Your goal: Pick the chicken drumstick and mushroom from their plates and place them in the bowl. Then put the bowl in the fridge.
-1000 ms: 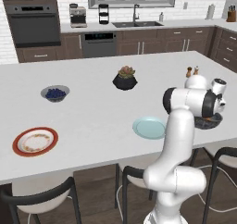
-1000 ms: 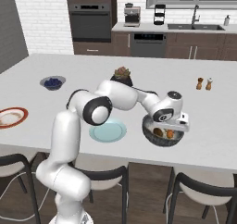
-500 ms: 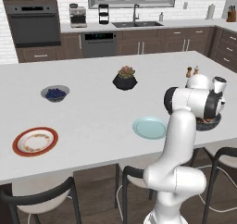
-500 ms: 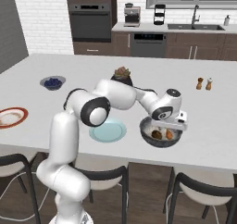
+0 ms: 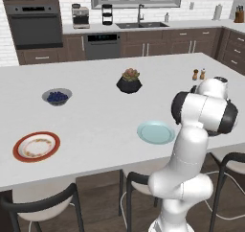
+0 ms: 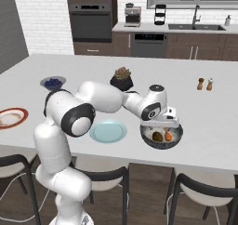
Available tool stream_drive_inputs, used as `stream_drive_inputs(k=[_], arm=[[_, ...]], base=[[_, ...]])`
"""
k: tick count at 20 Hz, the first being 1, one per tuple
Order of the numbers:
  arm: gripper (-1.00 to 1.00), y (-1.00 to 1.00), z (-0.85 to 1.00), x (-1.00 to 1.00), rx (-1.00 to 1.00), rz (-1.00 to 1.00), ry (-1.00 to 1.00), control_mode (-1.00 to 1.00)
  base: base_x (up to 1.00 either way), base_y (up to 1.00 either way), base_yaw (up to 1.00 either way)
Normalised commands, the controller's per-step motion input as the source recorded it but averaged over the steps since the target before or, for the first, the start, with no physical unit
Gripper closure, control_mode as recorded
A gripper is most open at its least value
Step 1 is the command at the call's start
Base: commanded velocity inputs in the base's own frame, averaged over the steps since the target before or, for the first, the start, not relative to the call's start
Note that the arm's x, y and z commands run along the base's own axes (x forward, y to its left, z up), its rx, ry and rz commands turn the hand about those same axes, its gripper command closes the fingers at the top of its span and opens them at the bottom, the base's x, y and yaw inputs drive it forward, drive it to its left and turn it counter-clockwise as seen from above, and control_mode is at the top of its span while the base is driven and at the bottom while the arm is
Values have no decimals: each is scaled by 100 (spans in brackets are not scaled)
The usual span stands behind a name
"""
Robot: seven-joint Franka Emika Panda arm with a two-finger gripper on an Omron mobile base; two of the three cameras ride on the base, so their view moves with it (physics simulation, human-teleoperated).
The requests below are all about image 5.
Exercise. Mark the brown knife block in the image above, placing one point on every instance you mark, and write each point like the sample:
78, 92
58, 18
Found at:
239, 15

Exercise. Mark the soap dispenser bottle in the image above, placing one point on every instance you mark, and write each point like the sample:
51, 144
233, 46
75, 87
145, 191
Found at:
166, 18

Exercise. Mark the brown salt shaker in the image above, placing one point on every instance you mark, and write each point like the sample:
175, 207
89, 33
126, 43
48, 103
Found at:
202, 73

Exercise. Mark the grey wall socket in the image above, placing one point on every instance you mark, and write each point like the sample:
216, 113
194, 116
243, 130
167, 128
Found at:
191, 5

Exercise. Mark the grey bowl with blue pattern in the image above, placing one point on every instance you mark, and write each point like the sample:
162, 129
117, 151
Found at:
57, 97

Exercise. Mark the black wall oven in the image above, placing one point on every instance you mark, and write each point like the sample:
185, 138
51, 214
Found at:
34, 25

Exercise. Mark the silver coffee machine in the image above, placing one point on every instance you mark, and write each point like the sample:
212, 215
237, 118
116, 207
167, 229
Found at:
80, 17

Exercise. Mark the dark dishwasher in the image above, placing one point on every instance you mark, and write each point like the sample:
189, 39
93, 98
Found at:
102, 46

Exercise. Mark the white paper towel roll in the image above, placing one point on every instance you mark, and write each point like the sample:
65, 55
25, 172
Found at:
217, 12

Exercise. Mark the brown base cupboards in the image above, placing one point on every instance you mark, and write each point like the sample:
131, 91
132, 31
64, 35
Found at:
178, 44

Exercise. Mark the dark tap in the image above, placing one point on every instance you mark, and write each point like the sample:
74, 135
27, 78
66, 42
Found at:
140, 12

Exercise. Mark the red rimmed white plate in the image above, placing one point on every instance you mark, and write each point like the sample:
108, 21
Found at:
36, 146

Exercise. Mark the black pot with succulent plant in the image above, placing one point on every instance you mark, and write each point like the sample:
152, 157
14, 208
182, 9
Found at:
129, 81

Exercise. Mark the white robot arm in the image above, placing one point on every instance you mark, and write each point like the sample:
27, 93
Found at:
191, 152

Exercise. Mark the dark sink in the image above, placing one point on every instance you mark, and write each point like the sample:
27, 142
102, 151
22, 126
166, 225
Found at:
142, 25

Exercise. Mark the brown pepper shaker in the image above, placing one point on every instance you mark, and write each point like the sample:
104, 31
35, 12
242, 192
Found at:
195, 74

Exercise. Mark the black and white chair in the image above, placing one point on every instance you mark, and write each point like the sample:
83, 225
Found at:
229, 165
138, 181
41, 204

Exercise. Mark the light blue plate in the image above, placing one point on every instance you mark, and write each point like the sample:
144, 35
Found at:
156, 132

